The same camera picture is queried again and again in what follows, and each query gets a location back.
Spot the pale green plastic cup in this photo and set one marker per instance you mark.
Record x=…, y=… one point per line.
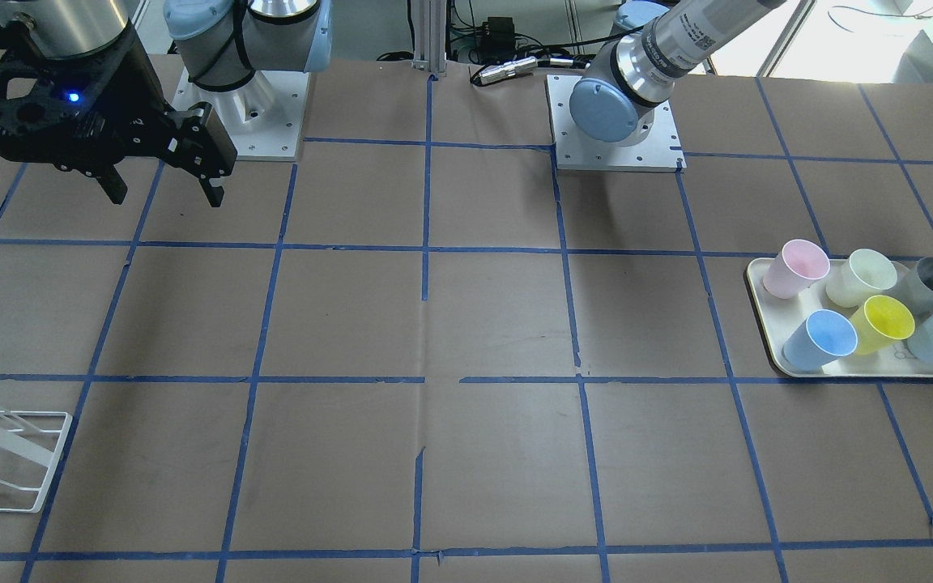
x=865, y=273

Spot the black power adapter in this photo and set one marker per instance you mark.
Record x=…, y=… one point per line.
x=498, y=30

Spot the pink plastic cup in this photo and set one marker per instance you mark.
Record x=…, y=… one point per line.
x=800, y=264

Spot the yellow plastic cup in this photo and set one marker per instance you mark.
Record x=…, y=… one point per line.
x=879, y=322

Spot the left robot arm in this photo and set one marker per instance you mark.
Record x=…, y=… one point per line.
x=843, y=165

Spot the cream plastic tray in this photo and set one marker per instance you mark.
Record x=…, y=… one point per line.
x=779, y=319

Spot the grey plastic cup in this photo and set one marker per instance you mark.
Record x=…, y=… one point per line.
x=915, y=288

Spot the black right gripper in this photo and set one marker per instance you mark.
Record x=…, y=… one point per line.
x=136, y=91

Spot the silver cable connector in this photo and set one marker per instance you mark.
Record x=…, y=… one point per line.
x=497, y=73

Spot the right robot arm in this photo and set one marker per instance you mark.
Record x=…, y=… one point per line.
x=223, y=43

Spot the aluminium frame post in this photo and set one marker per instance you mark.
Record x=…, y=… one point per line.
x=429, y=34

